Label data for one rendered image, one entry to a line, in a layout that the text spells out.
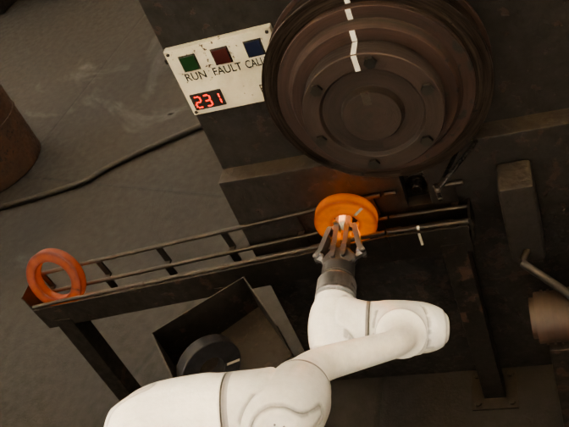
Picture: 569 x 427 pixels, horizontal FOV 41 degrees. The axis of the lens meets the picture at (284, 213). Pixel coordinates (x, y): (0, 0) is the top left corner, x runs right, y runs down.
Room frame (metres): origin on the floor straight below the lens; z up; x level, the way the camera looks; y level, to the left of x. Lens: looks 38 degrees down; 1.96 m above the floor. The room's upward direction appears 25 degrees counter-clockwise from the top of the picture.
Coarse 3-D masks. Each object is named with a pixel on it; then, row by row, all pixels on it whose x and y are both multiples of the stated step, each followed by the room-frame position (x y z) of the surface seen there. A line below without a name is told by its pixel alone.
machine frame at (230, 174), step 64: (192, 0) 1.61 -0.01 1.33; (256, 0) 1.55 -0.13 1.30; (512, 0) 1.34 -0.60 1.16; (512, 64) 1.35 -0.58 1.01; (256, 128) 1.60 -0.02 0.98; (512, 128) 1.32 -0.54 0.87; (256, 192) 1.57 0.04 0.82; (320, 192) 1.51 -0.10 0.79; (256, 256) 1.61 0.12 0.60; (512, 320) 1.34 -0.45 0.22
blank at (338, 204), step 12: (324, 204) 1.42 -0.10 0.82; (336, 204) 1.40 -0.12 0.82; (348, 204) 1.39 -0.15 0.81; (360, 204) 1.38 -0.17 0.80; (372, 204) 1.40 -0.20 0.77; (324, 216) 1.42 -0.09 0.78; (336, 216) 1.41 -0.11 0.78; (360, 216) 1.39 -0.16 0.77; (372, 216) 1.37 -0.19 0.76; (324, 228) 1.43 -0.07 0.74; (360, 228) 1.39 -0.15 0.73; (372, 228) 1.38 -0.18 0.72
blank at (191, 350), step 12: (204, 336) 1.26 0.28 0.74; (216, 336) 1.26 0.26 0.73; (192, 348) 1.23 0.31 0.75; (204, 348) 1.23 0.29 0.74; (216, 348) 1.23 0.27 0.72; (228, 348) 1.24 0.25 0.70; (180, 360) 1.23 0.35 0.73; (192, 360) 1.21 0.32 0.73; (204, 360) 1.22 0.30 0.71; (228, 360) 1.24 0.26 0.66; (240, 360) 1.24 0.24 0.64; (180, 372) 1.21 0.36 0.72; (192, 372) 1.21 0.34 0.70; (216, 372) 1.24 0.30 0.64
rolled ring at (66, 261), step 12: (48, 252) 1.84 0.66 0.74; (60, 252) 1.84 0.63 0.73; (36, 264) 1.85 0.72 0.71; (60, 264) 1.81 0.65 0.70; (72, 264) 1.80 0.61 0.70; (36, 276) 1.86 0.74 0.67; (72, 276) 1.79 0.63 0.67; (84, 276) 1.80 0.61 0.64; (36, 288) 1.84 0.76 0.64; (48, 288) 1.85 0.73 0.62; (72, 288) 1.78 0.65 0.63; (84, 288) 1.78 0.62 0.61; (48, 300) 1.82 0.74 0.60
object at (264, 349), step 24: (240, 288) 1.41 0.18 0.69; (192, 312) 1.39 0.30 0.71; (216, 312) 1.40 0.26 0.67; (240, 312) 1.41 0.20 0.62; (264, 312) 1.33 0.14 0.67; (168, 336) 1.37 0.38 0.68; (192, 336) 1.38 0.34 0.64; (240, 336) 1.35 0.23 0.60; (264, 336) 1.31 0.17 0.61; (168, 360) 1.32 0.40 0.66; (216, 360) 1.32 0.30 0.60; (264, 360) 1.24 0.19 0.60
